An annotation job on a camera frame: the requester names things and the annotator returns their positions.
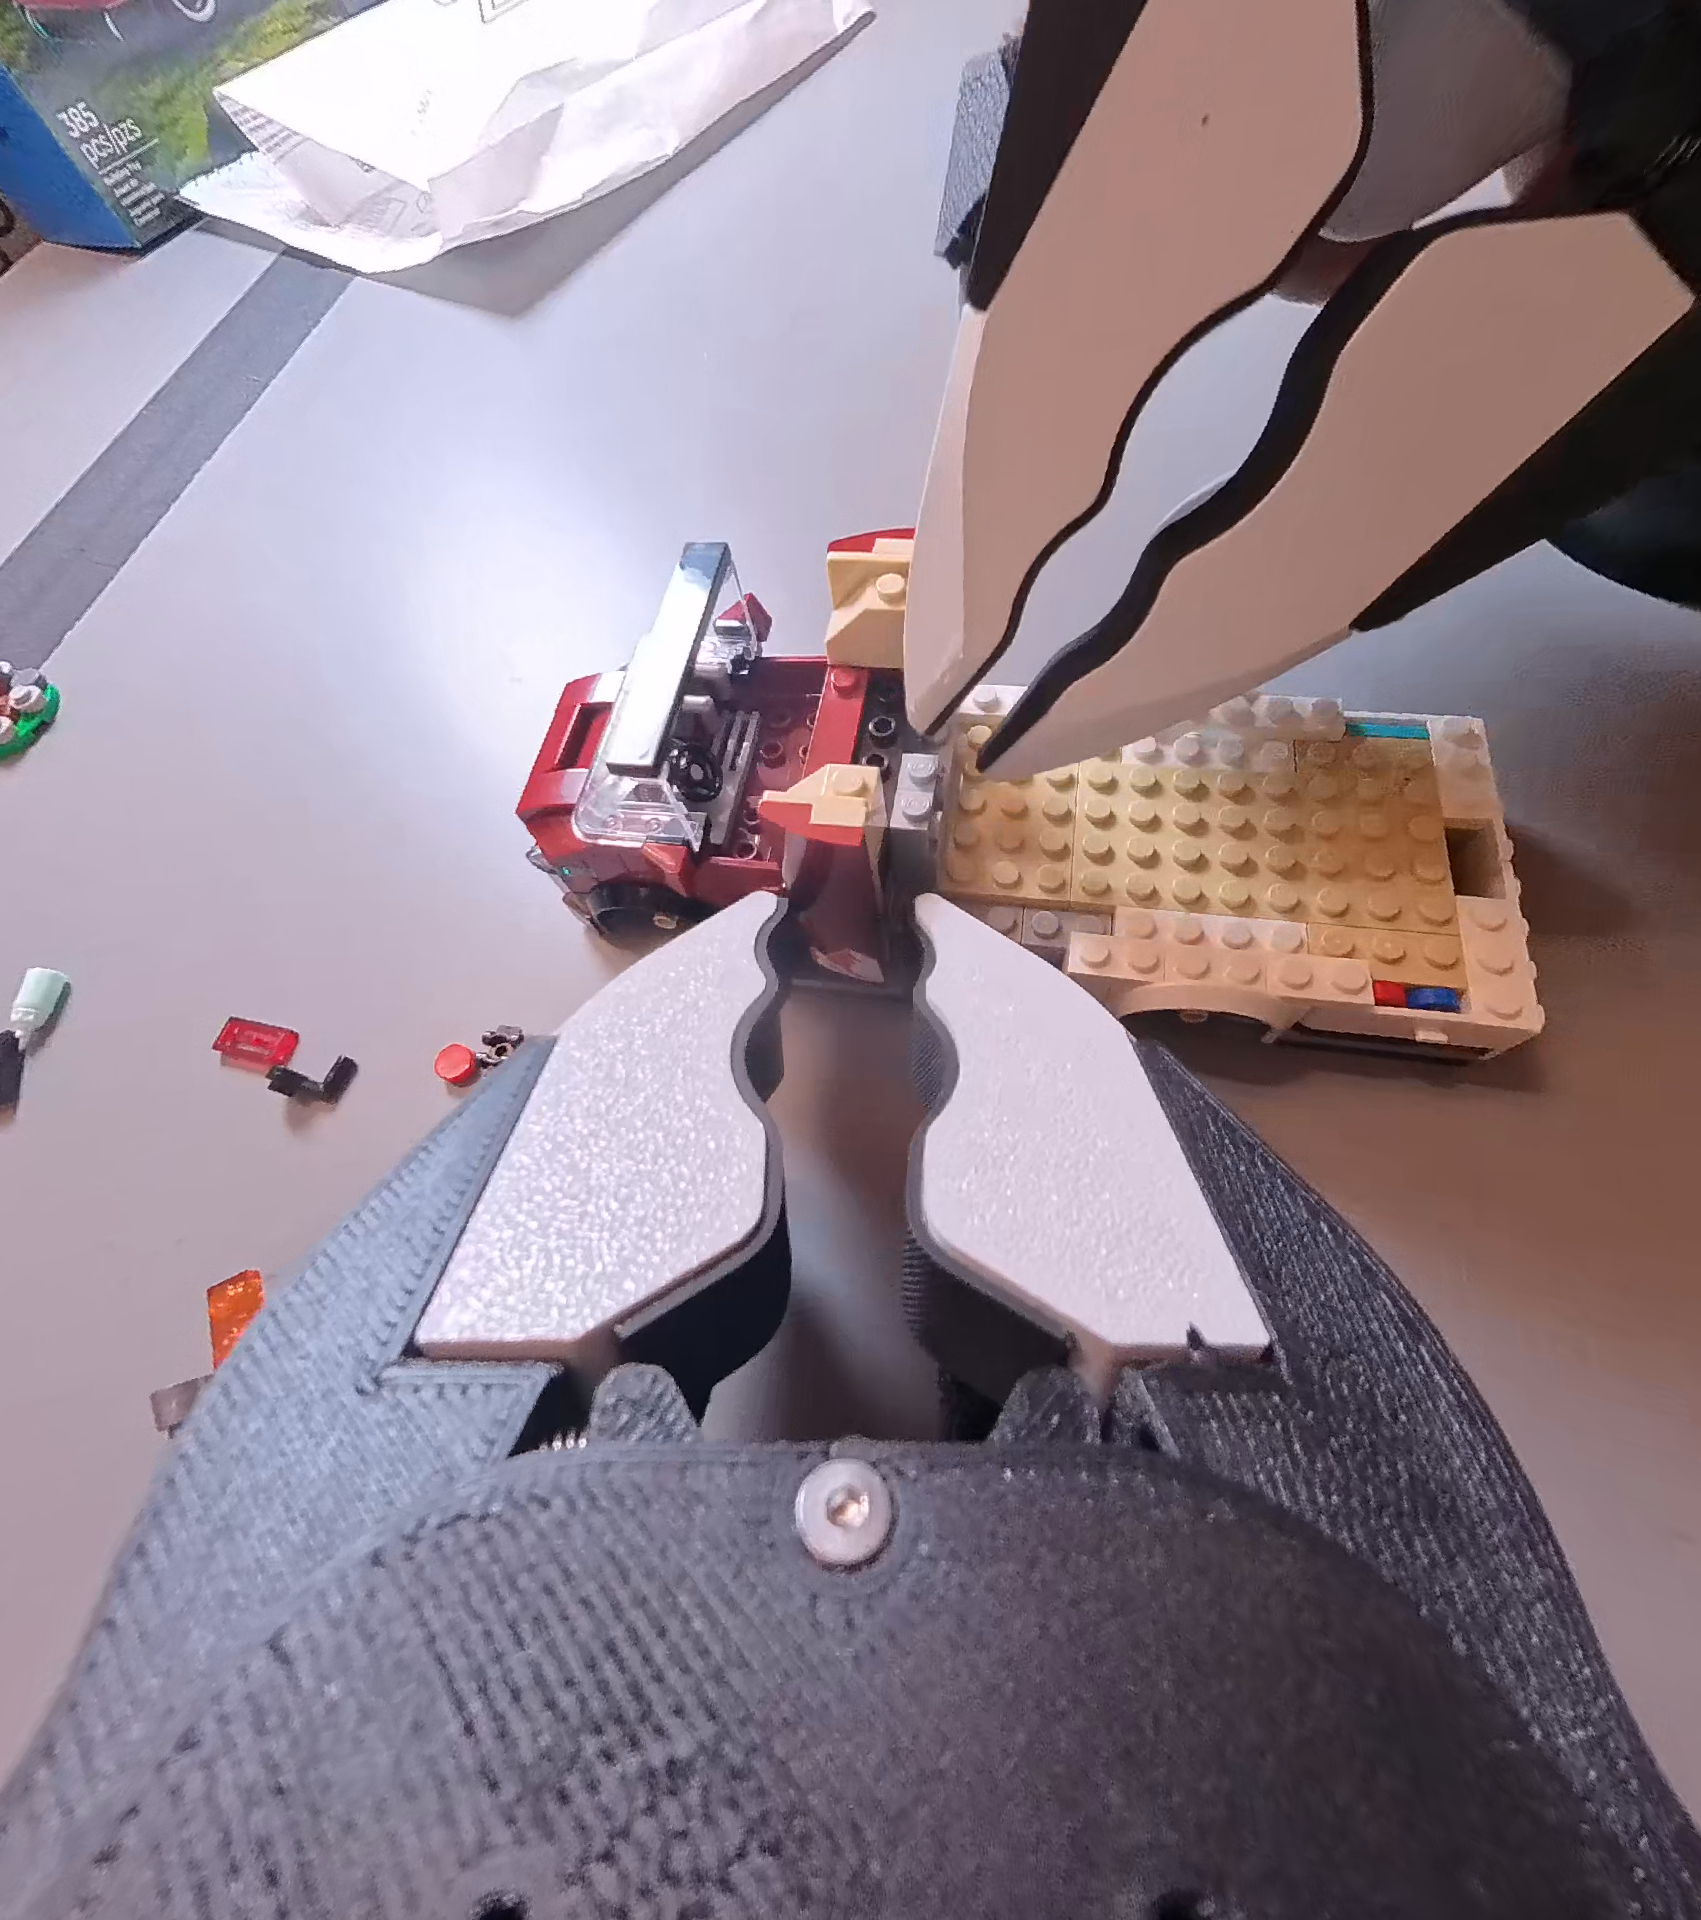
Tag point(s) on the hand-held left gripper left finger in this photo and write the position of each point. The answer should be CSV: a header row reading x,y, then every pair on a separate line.
x,y
610,1185

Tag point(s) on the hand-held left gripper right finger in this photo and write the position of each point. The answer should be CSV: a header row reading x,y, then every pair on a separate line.
x,y
1075,1200

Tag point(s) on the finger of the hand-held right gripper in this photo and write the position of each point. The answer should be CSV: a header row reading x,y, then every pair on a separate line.
x,y
1121,301
1389,450

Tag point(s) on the toy brick truck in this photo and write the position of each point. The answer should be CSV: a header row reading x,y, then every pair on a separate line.
x,y
1165,841

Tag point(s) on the light grey long brick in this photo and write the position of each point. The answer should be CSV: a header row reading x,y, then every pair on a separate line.
x,y
919,796

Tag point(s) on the black elbow brick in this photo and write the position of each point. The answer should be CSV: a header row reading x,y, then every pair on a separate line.
x,y
310,1081

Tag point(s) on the person's right hand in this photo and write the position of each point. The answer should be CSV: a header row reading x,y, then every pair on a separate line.
x,y
1420,136

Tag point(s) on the black clip brick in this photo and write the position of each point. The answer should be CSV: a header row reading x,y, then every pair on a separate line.
x,y
503,1040

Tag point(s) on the red round stud brick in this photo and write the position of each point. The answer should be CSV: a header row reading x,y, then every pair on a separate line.
x,y
457,1061

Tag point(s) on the red transparent plate brick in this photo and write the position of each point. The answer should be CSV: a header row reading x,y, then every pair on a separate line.
x,y
259,1042

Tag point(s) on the orange transparent plate brick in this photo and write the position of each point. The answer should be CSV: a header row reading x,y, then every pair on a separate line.
x,y
235,1313

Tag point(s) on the dark grey round brick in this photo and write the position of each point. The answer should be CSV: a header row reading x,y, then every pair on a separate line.
x,y
172,1403

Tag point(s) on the mint green brick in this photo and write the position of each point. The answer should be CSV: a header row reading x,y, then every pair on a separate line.
x,y
37,1004

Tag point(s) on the white paper bag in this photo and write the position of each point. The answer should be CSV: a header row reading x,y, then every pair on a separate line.
x,y
520,121

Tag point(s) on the blue toy set box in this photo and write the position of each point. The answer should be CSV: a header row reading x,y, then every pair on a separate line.
x,y
71,105

